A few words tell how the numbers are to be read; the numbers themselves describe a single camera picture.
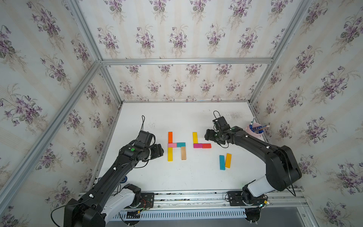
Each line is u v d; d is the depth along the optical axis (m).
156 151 0.70
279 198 0.76
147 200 0.72
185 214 0.73
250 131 0.90
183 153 0.91
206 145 0.94
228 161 0.87
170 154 0.91
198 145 0.94
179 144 0.92
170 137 0.97
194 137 0.98
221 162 0.86
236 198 0.73
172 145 0.94
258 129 0.91
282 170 0.45
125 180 0.80
